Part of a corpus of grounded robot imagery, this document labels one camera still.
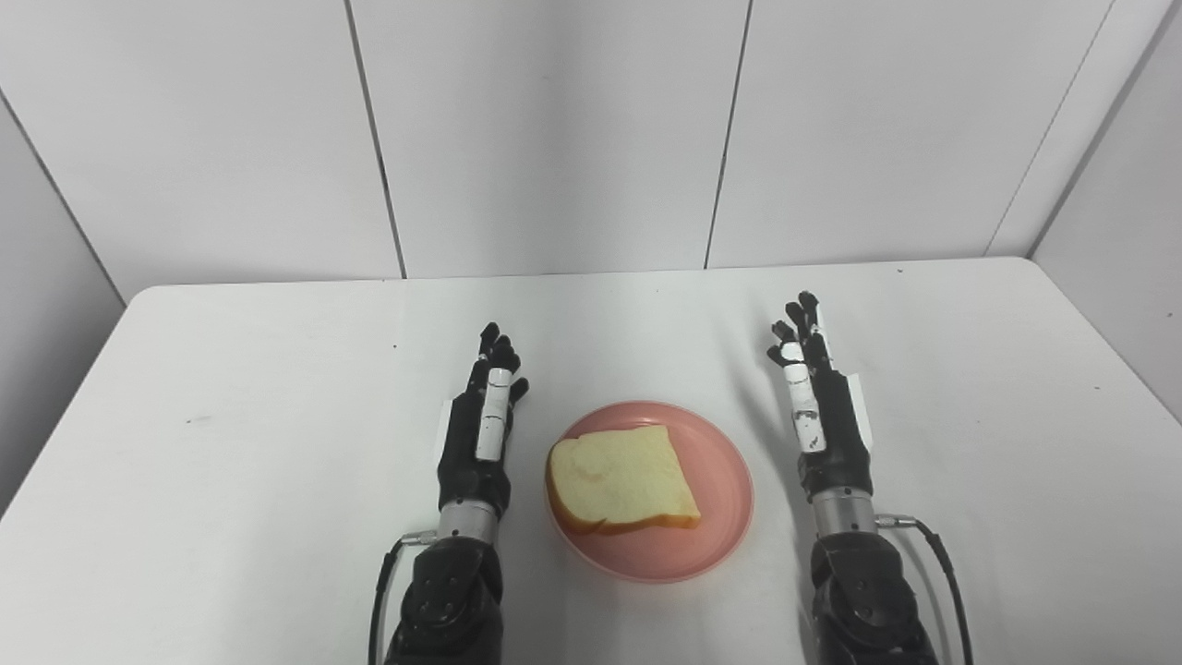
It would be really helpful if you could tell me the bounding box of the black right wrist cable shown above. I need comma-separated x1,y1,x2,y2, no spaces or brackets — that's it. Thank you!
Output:
875,514,976,665

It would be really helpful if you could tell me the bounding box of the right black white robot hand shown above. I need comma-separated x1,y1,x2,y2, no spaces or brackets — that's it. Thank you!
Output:
766,291,874,502

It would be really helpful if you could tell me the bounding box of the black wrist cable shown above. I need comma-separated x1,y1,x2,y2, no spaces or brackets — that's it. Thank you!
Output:
368,530,439,665
875,514,976,665

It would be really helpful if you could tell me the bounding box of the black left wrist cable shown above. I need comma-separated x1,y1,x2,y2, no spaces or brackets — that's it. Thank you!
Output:
368,530,439,665

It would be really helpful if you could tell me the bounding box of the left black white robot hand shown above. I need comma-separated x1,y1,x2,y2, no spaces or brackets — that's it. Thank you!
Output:
437,322,531,518

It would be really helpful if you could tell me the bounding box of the slice of white bread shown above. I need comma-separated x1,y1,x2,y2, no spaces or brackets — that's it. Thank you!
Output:
547,424,702,537

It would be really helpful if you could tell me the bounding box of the pink round plate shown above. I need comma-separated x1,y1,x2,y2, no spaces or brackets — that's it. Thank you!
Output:
547,400,755,584

